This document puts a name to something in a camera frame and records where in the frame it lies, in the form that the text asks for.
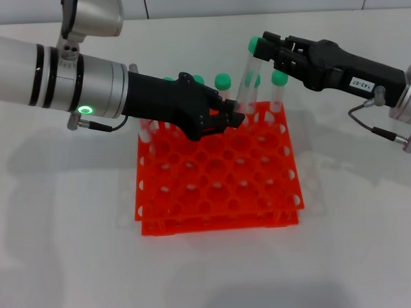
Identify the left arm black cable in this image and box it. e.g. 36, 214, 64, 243
66, 112, 130, 134

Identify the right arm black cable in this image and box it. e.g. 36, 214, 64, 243
346, 84, 411, 154

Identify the orange plastic test tube rack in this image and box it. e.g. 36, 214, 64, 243
130, 99, 307, 237

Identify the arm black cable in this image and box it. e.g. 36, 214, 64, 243
66, 112, 130, 134
346, 84, 411, 154

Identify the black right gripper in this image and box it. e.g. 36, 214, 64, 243
252, 26, 408, 113

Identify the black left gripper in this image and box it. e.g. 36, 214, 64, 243
120, 67, 247, 145

